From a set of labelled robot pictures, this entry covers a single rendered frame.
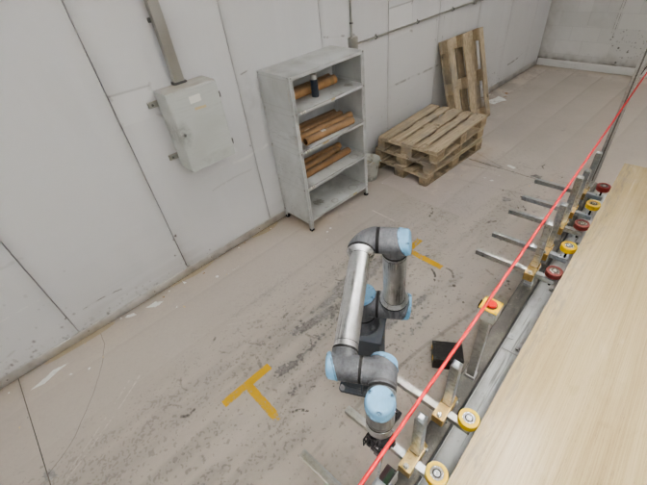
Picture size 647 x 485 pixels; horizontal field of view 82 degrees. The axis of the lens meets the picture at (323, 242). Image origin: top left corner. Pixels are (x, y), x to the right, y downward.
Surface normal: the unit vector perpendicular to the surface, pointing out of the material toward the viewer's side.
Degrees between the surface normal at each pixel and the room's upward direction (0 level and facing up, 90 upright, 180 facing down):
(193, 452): 0
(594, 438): 0
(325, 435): 0
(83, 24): 90
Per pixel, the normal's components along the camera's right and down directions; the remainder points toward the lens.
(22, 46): 0.69, 0.41
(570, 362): -0.10, -0.76
